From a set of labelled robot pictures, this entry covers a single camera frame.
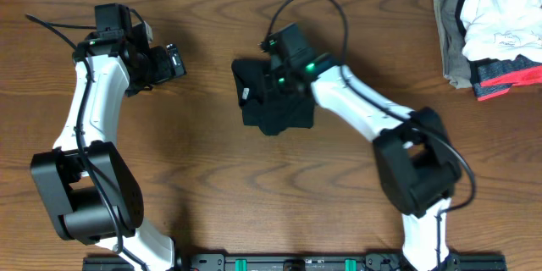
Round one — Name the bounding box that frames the black polo shirt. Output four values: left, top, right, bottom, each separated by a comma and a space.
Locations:
231, 58, 315, 136

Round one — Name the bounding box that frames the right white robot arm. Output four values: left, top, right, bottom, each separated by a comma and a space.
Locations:
267, 54, 462, 270

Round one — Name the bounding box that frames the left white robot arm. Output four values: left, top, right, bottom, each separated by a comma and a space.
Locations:
30, 21, 183, 270

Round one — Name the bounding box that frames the khaki folded garment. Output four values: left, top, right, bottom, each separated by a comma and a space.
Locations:
433, 0, 473, 89

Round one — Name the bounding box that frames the grey red folded garment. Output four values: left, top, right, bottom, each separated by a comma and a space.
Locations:
469, 55, 541, 101

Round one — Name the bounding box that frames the white folded garment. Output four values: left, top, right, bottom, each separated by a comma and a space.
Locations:
459, 0, 541, 62

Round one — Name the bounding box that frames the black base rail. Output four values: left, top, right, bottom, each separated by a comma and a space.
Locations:
82, 248, 508, 271

